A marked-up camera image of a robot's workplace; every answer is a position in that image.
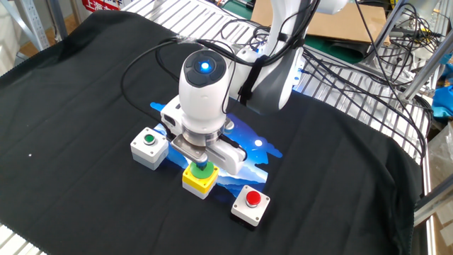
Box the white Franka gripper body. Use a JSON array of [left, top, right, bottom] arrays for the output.
[[160, 94, 248, 176]]

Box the yellow box green mushroom button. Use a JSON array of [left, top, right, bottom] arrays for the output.
[[181, 161, 220, 200]]

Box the white box small green button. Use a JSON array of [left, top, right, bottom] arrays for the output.
[[130, 126, 170, 171]]

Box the white box red button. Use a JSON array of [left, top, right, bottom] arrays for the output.
[[229, 184, 271, 232]]

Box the black cloth with blue print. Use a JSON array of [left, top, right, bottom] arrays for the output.
[[0, 9, 425, 255]]

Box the cardboard box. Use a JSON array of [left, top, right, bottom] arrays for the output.
[[250, 0, 391, 46]]

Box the red and white sign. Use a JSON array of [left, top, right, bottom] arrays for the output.
[[81, 0, 122, 13]]

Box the clear plastic bag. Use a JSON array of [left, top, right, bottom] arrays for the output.
[[427, 122, 453, 192]]

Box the perforated steel angle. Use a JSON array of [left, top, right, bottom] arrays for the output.
[[0, 0, 50, 52]]

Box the silver bracket on gripper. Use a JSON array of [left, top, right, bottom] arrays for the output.
[[171, 136, 210, 167]]

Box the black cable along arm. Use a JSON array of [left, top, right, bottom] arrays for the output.
[[120, 0, 321, 132]]

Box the black cable bundle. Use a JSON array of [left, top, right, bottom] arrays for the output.
[[219, 0, 443, 166]]

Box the aluminium frame post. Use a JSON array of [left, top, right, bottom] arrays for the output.
[[364, 0, 410, 68], [398, 33, 453, 103]]

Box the grey metal rail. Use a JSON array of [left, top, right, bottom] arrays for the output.
[[413, 183, 453, 227]]

